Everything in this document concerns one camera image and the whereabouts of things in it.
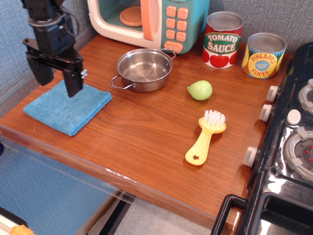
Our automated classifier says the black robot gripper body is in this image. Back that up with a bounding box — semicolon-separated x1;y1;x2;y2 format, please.
23;13;83;71

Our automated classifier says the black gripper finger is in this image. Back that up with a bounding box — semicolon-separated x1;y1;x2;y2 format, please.
26;54;54;86
63;70;87;97

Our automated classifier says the blue cloth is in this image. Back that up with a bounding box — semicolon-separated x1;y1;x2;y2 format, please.
23;81;112;137

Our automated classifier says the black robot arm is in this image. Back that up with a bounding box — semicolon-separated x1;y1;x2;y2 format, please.
22;0;87;97

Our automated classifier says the yellow dish brush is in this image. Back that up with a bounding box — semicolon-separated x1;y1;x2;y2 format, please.
185;110;226;166

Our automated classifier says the small steel pan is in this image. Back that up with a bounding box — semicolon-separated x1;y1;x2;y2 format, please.
111;48;177;93

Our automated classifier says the clear acrylic barrier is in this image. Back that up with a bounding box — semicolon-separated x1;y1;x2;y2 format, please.
0;126;213;235

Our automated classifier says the teal toy microwave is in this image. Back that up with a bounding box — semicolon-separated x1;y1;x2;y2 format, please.
87;0;210;54

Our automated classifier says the green toy pear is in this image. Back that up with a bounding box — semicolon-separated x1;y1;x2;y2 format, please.
187;80;213;101

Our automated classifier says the tomato sauce can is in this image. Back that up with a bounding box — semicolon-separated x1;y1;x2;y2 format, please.
202;11;244;69

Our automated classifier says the orange fuzzy object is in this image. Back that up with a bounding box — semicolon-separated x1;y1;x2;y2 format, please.
9;225;35;235

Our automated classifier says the pineapple slices can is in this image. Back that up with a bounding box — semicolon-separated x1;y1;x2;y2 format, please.
242;32;287;79

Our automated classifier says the black toy stove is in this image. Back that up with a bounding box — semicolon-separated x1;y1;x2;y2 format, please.
211;43;313;235

